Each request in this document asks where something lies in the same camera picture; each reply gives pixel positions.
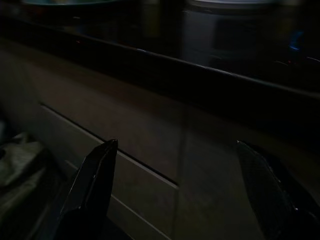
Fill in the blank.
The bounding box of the steel pot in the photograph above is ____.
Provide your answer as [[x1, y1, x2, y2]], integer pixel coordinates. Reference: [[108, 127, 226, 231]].
[[181, 0, 301, 67]]

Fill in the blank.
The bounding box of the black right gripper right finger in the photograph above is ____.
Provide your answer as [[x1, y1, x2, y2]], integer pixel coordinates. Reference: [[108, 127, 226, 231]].
[[236, 139, 320, 240]]

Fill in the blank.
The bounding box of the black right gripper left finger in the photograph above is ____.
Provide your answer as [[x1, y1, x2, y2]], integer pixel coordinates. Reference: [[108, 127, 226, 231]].
[[53, 138, 119, 240]]

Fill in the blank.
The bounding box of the green woven sack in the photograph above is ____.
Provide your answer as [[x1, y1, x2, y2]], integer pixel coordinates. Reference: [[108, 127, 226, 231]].
[[0, 119, 63, 226]]

